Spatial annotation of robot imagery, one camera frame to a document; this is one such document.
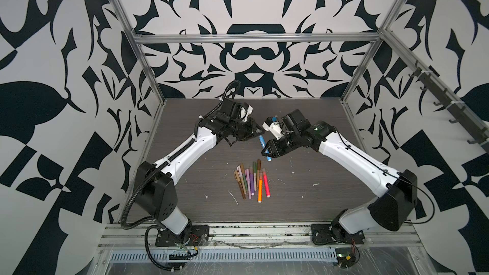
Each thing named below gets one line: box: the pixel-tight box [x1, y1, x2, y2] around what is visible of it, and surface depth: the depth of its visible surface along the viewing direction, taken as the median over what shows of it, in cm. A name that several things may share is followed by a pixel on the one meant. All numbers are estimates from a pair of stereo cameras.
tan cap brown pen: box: [234, 169, 246, 200], surface depth 89 cm
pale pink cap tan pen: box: [236, 164, 247, 195], surface depth 93 cm
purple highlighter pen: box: [248, 166, 256, 197], surface depth 89 cm
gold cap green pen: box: [240, 162, 249, 192], surface depth 91 cm
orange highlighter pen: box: [257, 171, 263, 204], surface depth 87 cm
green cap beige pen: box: [252, 161, 258, 191], surface depth 92 cm
